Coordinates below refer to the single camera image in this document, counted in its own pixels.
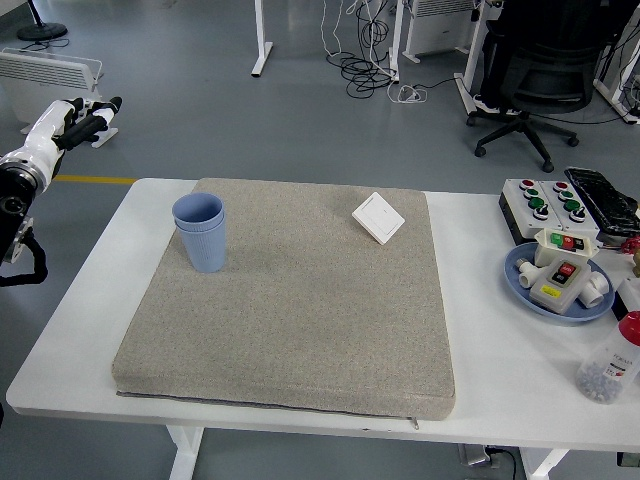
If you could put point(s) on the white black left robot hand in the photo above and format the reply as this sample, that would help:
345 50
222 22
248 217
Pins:
47 127

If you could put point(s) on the blue ribbed plastic cup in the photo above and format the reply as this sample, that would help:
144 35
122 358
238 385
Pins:
197 207
205 255

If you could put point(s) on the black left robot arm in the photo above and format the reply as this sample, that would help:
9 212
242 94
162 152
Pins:
12 200

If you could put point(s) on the white push-button control box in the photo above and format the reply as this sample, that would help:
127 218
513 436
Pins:
585 227
520 210

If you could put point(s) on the white panel heater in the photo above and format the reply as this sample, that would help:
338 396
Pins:
40 70
440 30

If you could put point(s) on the black fan stand base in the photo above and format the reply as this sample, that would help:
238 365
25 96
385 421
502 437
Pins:
42 31

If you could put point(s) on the white desk leg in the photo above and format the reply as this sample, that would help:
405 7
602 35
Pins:
472 65
396 40
262 45

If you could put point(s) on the grey-brown fabric mat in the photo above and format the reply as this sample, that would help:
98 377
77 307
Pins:
325 325

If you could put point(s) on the person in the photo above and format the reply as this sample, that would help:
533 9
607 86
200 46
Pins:
495 60

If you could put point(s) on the white table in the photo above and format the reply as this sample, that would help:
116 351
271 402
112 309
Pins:
480 350

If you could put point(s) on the black office chair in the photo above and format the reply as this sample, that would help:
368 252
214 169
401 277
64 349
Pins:
545 75

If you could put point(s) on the white pipe fitting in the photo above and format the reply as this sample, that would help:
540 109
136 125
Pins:
527 275
597 292

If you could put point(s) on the blue round plate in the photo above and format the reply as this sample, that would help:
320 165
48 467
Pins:
520 297

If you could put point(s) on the grey power strip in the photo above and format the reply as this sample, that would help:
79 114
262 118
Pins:
475 455

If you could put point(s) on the black plastic-wrapped tray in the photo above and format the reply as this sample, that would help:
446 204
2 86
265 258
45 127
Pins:
600 197

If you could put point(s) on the brass fitting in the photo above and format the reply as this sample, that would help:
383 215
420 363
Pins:
637 265

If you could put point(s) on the white small box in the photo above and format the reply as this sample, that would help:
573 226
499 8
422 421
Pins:
631 295

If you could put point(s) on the clear jar red lid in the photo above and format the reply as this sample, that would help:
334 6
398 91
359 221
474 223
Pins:
607 365

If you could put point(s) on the white wall switch plate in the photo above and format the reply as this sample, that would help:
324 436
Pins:
378 217

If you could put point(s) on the white switch box green red buttons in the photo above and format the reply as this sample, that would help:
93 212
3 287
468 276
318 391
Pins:
545 255

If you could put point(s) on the grey switch box red button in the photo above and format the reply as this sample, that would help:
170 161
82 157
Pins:
550 295

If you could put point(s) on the white desk frame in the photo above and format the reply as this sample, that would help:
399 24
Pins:
612 92

